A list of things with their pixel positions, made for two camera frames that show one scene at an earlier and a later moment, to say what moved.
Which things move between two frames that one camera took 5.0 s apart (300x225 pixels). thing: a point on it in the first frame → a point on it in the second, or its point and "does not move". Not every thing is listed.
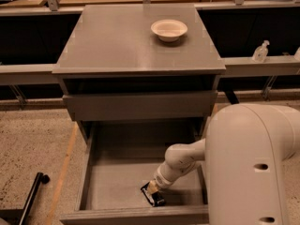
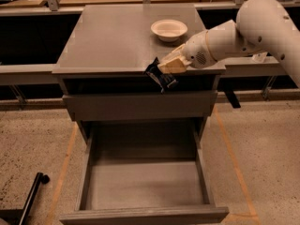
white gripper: (160, 181) → (197, 51)
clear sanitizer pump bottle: (260, 54) does not move
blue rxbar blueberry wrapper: (155, 199) → (161, 79)
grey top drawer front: (174, 105) does not move
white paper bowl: (169, 30) does not move
